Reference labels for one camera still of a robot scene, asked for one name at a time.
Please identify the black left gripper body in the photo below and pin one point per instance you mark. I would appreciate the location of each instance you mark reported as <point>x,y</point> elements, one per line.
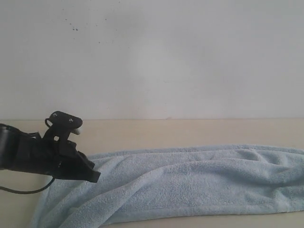
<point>41,156</point>

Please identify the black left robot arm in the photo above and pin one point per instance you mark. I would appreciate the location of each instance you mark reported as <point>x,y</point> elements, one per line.
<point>7,146</point>

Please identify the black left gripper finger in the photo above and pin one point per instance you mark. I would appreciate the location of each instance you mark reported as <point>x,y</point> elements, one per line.
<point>85,169</point>

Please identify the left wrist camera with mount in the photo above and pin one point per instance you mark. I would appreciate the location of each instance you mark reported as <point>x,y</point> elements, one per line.
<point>60,126</point>

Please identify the light blue terry towel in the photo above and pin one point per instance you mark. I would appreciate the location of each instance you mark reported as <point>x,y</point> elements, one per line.
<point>163,183</point>

